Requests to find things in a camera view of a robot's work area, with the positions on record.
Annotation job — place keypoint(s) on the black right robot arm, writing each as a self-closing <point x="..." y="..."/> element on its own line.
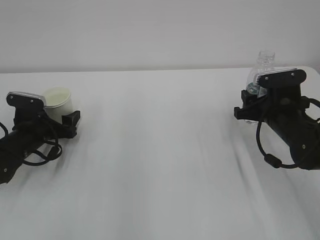
<point x="304" y="146"/>

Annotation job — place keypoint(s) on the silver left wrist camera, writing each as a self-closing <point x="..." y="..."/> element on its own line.
<point x="20" y="99"/>

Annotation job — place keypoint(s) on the white paper cup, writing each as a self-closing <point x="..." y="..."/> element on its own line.
<point x="58" y="103"/>

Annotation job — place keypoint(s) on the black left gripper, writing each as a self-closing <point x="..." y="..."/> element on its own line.
<point x="32" y="126"/>

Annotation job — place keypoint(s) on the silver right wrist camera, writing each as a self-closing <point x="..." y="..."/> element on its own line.
<point x="277" y="78"/>

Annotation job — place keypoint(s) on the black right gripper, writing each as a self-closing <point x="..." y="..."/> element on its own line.
<point x="286" y="107"/>

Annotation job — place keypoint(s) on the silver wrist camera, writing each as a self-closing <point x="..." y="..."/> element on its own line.
<point x="20" y="99"/>
<point x="277" y="78"/>

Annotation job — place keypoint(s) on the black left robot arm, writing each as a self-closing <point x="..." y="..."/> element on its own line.
<point x="13" y="156"/>

